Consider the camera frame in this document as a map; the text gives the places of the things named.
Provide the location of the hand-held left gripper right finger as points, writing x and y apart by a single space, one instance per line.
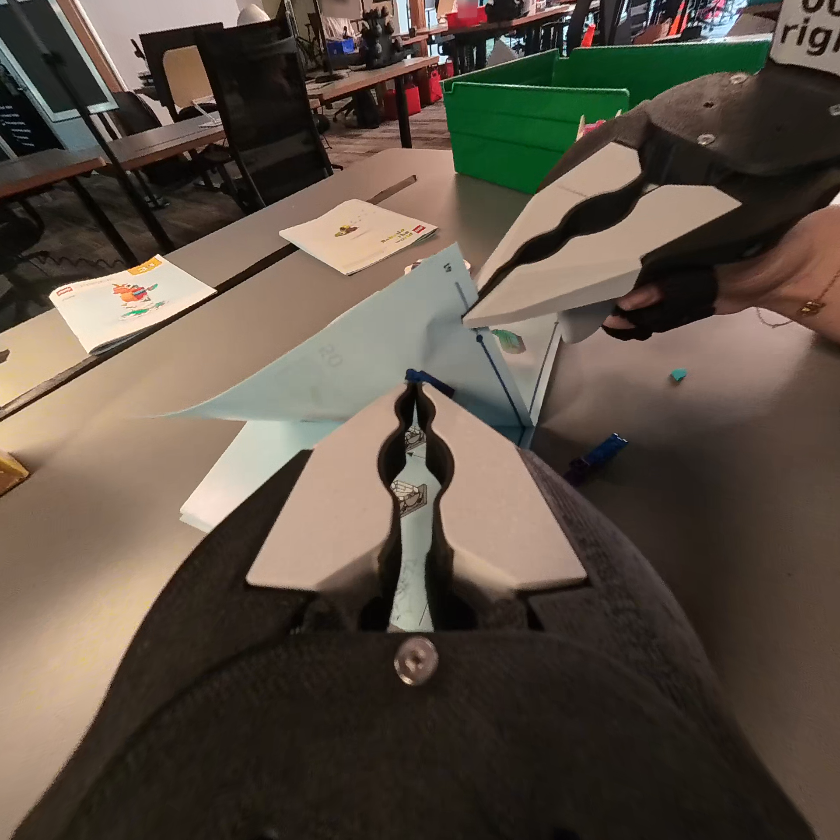
512 518

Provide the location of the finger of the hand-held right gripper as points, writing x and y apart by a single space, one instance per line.
577 180
590 269

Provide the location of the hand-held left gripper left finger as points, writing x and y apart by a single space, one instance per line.
315 518

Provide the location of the green plastic bin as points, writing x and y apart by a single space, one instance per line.
689 79
512 151

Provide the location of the blue purple toy brick assembly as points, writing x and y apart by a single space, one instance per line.
600 451

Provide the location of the light blue instruction booklet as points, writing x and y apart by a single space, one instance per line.
328 367

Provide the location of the person's right hand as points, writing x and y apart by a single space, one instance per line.
774 275

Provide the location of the pink white toy brick model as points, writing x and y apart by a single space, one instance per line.
594 126

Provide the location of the blue toy brick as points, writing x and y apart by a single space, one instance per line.
420 376

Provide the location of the brown long table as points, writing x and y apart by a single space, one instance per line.
380 72
164 134

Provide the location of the booklet with yellow picture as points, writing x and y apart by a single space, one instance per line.
354 236

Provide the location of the black stacked equipment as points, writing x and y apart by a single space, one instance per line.
377 39

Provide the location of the booklet with orange picture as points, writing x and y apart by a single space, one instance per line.
131 308

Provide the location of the yellow box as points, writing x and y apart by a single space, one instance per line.
12 472

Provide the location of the black office chair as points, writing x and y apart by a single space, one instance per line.
184 72
262 98

